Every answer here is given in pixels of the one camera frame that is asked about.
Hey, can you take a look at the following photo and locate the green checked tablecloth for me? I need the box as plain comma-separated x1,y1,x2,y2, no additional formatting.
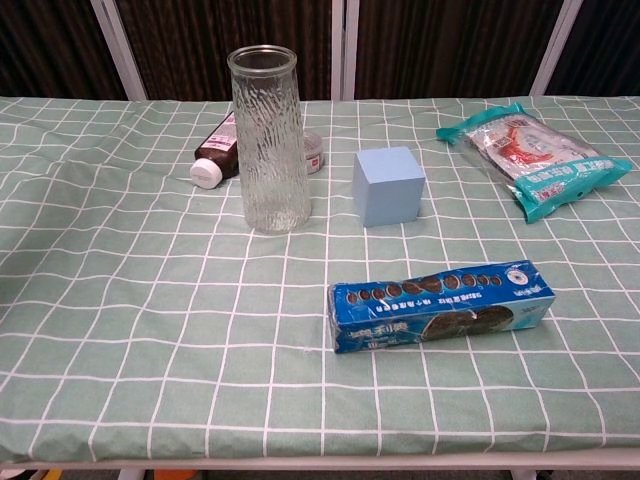
0,94,640,464

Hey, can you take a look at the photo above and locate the teal plastic snack bag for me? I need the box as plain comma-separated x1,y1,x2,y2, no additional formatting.
435,102,634,225

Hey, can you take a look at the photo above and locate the light blue foam cube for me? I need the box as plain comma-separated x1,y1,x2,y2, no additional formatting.
351,146,427,229

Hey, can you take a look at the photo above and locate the small round clear-lidded tin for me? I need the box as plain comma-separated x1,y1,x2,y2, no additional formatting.
302,130,326,176

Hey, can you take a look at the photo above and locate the clear textured glass vase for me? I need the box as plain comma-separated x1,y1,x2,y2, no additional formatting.
226,44,313,235

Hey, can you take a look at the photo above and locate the blue cookie box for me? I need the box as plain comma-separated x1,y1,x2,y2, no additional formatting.
327,259,557,355

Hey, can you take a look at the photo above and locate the white folding screen frame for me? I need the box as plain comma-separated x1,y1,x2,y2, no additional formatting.
89,0,585,103

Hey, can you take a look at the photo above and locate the brown bottle with white cap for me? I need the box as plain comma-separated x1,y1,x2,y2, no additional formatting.
189,111,240,190

